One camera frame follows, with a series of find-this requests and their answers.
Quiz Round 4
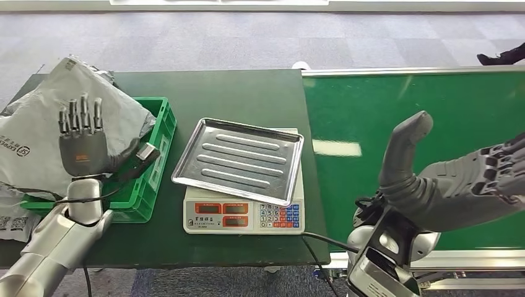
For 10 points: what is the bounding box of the black left camera bracket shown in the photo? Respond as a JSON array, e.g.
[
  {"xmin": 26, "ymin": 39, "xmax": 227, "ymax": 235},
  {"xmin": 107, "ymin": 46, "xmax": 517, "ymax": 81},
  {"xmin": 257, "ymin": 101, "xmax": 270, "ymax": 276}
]
[{"xmin": 102, "ymin": 153, "xmax": 162, "ymax": 183}]

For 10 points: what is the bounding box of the green conveyor belt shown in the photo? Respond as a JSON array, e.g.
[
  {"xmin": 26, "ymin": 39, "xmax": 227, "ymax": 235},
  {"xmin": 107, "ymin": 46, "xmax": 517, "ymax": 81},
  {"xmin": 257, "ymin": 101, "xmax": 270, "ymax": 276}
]
[{"xmin": 302, "ymin": 71, "xmax": 525, "ymax": 252}]

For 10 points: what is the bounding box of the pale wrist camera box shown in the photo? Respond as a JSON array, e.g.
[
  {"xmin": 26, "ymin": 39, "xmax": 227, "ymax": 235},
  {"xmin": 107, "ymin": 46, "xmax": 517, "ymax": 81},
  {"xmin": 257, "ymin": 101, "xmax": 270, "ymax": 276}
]
[
  {"xmin": 135, "ymin": 142, "xmax": 162, "ymax": 163},
  {"xmin": 347, "ymin": 246, "xmax": 421, "ymax": 297}
]

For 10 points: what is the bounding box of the aluminium conveyor frame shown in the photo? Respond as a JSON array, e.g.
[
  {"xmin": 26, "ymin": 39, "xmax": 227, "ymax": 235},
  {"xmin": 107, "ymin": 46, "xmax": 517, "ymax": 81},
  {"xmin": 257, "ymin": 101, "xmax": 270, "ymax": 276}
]
[{"xmin": 301, "ymin": 65, "xmax": 525, "ymax": 293}]

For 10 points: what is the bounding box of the black right camera bracket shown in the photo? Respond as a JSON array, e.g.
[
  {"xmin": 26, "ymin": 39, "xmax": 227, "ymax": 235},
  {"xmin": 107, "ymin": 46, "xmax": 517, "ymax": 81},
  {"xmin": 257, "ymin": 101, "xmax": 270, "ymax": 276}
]
[{"xmin": 360, "ymin": 205, "xmax": 419, "ymax": 267}]

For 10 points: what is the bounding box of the white package with QR labels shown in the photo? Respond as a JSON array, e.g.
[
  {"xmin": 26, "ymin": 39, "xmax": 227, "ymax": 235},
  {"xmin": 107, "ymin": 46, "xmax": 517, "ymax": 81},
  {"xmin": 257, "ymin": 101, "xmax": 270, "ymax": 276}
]
[{"xmin": 0, "ymin": 184, "xmax": 42, "ymax": 243}]

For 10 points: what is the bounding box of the white printed plastic mailer package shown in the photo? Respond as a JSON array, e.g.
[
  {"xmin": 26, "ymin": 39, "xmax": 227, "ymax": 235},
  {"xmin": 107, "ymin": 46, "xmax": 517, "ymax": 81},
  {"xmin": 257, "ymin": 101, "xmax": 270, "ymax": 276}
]
[{"xmin": 0, "ymin": 56, "xmax": 157, "ymax": 202}]

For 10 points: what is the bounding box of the white electronic scale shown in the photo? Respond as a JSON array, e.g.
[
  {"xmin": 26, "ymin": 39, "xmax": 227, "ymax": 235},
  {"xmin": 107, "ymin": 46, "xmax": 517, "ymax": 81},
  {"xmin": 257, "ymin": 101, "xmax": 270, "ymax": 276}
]
[{"xmin": 182, "ymin": 127, "xmax": 306, "ymax": 236}]

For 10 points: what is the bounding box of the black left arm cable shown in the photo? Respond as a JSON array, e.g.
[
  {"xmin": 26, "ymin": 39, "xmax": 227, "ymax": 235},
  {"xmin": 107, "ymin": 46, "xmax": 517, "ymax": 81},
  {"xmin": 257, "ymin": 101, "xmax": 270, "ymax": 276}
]
[{"xmin": 53, "ymin": 184, "xmax": 124, "ymax": 206}]

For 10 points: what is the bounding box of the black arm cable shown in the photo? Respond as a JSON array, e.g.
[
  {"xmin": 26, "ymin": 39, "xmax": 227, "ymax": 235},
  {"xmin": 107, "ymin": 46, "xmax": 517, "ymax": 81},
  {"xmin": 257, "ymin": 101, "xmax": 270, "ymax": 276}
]
[
  {"xmin": 301, "ymin": 231, "xmax": 362, "ymax": 297},
  {"xmin": 53, "ymin": 184, "xmax": 124, "ymax": 206}
]

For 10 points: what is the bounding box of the black camera bracket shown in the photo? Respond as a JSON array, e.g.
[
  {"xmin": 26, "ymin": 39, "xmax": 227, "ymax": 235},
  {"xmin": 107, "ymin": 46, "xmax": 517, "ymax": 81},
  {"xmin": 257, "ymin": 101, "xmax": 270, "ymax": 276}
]
[
  {"xmin": 102, "ymin": 153, "xmax": 162, "ymax": 183},
  {"xmin": 360, "ymin": 205, "xmax": 419, "ymax": 267}
]

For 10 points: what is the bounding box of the ribbed steel tray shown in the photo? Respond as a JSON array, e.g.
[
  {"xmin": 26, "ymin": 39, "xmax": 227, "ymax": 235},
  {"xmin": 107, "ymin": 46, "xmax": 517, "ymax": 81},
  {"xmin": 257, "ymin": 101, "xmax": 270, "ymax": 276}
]
[{"xmin": 171, "ymin": 118, "xmax": 305, "ymax": 207}]

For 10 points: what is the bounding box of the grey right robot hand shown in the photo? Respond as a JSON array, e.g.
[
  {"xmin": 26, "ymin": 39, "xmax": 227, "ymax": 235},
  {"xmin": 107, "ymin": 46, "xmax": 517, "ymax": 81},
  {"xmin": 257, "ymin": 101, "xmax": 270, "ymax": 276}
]
[{"xmin": 378, "ymin": 110, "xmax": 525, "ymax": 233}]

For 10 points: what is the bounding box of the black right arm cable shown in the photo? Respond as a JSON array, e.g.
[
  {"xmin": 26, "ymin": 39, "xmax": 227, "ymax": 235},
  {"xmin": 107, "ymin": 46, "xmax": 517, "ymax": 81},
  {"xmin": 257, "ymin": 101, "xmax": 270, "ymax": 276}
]
[{"xmin": 301, "ymin": 231, "xmax": 362, "ymax": 297}]

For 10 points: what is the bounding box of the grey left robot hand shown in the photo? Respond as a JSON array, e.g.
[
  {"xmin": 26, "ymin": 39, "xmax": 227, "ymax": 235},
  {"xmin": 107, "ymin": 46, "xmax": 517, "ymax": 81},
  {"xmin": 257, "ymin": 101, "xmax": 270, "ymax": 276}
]
[{"xmin": 58, "ymin": 92, "xmax": 141, "ymax": 178}]

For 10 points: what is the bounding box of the green plastic crate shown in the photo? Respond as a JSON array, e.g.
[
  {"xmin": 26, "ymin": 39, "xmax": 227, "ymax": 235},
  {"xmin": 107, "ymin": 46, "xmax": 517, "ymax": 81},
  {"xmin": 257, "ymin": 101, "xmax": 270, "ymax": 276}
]
[{"xmin": 20, "ymin": 97, "xmax": 178, "ymax": 224}]

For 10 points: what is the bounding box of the person's foot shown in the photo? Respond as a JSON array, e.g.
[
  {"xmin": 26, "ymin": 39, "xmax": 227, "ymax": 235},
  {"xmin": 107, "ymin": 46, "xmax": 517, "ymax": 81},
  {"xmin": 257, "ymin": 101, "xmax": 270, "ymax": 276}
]
[{"xmin": 476, "ymin": 42, "xmax": 525, "ymax": 66}]

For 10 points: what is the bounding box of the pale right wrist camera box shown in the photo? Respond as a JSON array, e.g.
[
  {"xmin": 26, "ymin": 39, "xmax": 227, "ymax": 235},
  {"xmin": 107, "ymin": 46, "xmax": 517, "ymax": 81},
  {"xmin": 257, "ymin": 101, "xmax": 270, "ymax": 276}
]
[{"xmin": 347, "ymin": 246, "xmax": 421, "ymax": 297}]

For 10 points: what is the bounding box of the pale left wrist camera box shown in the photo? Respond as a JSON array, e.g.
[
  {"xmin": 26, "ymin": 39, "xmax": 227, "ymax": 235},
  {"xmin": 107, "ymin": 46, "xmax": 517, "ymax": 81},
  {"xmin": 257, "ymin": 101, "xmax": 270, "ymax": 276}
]
[{"xmin": 135, "ymin": 142, "xmax": 162, "ymax": 163}]

